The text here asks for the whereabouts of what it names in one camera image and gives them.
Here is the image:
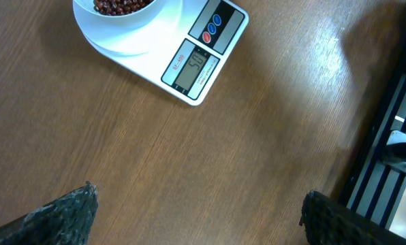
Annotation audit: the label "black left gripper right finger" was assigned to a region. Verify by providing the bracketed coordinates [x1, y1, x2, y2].
[299, 190, 406, 245]

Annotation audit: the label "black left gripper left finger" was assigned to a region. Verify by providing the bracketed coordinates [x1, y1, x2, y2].
[0, 182, 99, 245]

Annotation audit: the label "white digital kitchen scale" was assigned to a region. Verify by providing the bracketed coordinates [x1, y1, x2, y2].
[72, 0, 249, 105]

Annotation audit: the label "white round bowl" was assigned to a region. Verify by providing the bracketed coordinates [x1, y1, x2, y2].
[73, 0, 166, 27]

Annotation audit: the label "red beans in bowl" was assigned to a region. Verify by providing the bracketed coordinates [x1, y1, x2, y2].
[93, 0, 153, 16]

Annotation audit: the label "aluminium frame rail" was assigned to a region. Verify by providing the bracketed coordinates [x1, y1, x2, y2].
[339, 52, 406, 229]

